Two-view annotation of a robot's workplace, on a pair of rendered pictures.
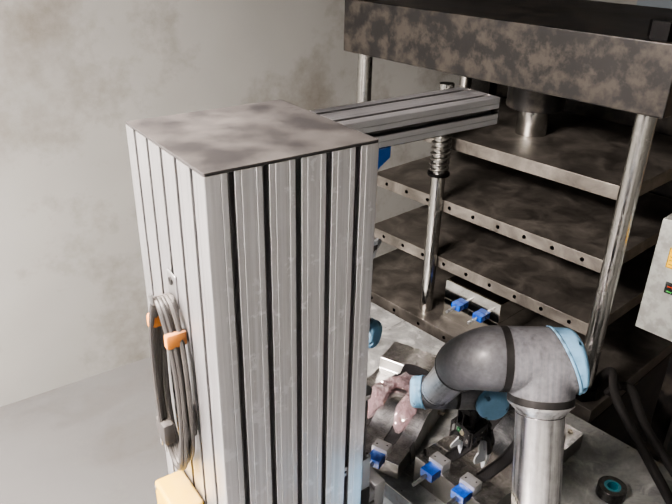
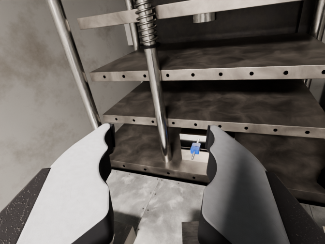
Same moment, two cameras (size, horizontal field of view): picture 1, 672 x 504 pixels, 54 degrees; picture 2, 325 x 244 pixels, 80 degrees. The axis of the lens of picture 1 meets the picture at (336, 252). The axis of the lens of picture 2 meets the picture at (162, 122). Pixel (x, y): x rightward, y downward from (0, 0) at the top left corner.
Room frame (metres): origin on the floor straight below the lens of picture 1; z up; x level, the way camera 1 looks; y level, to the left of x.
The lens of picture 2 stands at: (1.67, -0.05, 1.52)
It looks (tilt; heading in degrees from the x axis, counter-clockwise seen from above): 29 degrees down; 337
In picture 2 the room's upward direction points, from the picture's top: 8 degrees counter-clockwise
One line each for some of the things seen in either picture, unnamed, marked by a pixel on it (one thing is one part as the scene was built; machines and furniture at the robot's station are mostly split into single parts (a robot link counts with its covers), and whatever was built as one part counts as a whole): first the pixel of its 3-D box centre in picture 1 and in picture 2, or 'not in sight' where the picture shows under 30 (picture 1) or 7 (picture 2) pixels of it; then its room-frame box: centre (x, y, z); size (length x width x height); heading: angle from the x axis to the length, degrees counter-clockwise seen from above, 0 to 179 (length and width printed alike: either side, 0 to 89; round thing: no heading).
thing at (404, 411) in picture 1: (398, 394); not in sight; (1.74, -0.21, 0.90); 0.26 x 0.18 x 0.08; 150
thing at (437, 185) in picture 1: (432, 242); (159, 109); (2.47, -0.39, 1.10); 0.05 x 0.05 x 1.30
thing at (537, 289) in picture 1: (518, 248); (207, 95); (2.61, -0.80, 1.02); 1.10 x 0.74 x 0.05; 43
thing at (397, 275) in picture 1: (504, 303); (206, 132); (2.57, -0.76, 0.76); 1.30 x 0.84 x 0.06; 43
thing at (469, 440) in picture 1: (472, 419); not in sight; (1.33, -0.36, 1.15); 0.09 x 0.08 x 0.12; 133
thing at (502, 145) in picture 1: (538, 136); (206, 5); (2.61, -0.80, 1.52); 1.10 x 0.70 x 0.05; 43
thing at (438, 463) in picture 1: (428, 473); not in sight; (1.40, -0.27, 0.89); 0.13 x 0.05 x 0.05; 133
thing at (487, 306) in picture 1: (506, 290); (212, 125); (2.48, -0.73, 0.87); 0.50 x 0.27 x 0.17; 133
